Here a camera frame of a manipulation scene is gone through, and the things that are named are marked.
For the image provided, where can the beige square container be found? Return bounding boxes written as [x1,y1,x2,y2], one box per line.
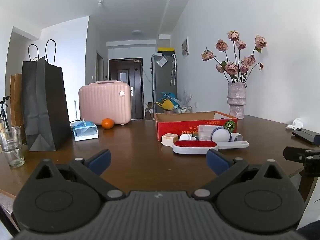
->
[161,133,178,147]

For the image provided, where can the white round lid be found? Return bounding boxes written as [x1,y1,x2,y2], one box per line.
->
[211,127,232,143]

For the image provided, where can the glass cup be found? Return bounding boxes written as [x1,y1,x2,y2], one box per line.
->
[0,126,25,168]

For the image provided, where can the dried rose bouquet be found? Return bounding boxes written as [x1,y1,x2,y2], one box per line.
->
[201,30,267,83]

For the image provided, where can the white wall panel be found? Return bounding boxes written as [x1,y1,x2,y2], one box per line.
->
[181,37,190,58]

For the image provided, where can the grey refrigerator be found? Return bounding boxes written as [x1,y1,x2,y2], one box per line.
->
[151,54,178,114]

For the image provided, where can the clear plastic container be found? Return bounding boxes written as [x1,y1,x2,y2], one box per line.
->
[197,124,220,142]

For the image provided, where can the red cardboard box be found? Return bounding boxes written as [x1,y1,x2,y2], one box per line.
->
[154,111,238,141]

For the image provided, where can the wire storage cart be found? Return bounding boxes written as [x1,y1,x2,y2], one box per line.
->
[174,105,193,114]

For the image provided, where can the yellow bag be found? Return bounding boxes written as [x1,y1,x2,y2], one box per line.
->
[155,99,175,112]

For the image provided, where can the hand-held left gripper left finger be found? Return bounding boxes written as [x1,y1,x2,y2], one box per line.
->
[32,149,126,202]

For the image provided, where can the orange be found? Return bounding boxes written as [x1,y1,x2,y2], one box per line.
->
[101,118,115,130]

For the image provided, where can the blue tissue pack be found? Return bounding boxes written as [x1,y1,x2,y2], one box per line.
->
[73,118,99,141]

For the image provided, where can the crumpled white tissue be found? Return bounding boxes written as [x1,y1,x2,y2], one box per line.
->
[286,117,304,130]

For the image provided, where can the black flat case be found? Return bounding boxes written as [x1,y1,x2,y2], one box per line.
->
[291,129,320,145]

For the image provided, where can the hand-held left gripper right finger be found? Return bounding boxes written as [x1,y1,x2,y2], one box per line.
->
[191,149,290,202]

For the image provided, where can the white umbrella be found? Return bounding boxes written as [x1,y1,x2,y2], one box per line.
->
[171,54,177,85]

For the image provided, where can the white screw lid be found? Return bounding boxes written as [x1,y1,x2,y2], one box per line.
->
[179,134,197,143]

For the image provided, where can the brown paper bag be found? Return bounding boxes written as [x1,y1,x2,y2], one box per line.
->
[10,73,25,140]

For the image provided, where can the red and white lint brush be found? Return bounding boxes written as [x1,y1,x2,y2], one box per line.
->
[172,140,250,155]

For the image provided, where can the camera tripod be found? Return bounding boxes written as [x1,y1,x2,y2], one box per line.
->
[0,96,10,130]

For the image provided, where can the dark brown entrance door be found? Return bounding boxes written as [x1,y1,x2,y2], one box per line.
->
[109,58,144,120]

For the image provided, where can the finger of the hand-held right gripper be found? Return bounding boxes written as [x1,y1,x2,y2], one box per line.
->
[283,146,308,162]

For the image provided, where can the pink ceramic vase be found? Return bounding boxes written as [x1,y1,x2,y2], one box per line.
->
[227,82,247,120]

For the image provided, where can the pink suitcase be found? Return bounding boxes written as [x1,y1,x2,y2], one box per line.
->
[78,80,132,125]

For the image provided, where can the black paper bag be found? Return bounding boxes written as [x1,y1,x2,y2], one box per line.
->
[21,39,72,152]

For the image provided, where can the blue bag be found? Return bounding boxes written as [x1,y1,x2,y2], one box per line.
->
[160,92,177,102]

